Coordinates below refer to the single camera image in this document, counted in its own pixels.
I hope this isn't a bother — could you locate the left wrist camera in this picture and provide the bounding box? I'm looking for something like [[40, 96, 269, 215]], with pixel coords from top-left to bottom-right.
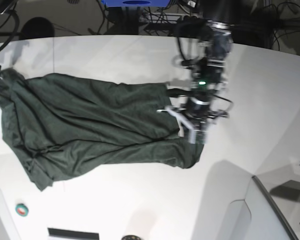
[[187, 124, 208, 145]]

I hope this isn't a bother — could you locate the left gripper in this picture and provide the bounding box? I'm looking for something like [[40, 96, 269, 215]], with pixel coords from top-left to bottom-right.
[[157, 96, 229, 133]]

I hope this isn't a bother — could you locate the dark green t-shirt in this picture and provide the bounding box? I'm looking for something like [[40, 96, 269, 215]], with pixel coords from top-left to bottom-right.
[[0, 69, 204, 191]]

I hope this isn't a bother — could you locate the grey metal rail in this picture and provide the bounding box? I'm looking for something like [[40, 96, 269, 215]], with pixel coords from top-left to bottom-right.
[[252, 175, 298, 240]]

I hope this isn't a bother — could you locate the black round stool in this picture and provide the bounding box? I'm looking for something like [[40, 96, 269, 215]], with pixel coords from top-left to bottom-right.
[[18, 17, 55, 40]]

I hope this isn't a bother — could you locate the blue box with oval hole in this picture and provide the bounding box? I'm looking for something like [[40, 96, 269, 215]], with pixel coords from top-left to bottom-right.
[[101, 0, 170, 8]]

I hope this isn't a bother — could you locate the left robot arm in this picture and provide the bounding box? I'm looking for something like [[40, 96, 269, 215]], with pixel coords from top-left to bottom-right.
[[164, 0, 241, 142]]

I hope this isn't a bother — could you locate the red green emergency button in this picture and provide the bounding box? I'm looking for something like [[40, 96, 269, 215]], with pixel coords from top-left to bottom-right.
[[15, 203, 29, 217]]

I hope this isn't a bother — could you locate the black round knob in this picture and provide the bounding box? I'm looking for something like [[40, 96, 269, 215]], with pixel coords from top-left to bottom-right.
[[121, 235, 141, 240]]

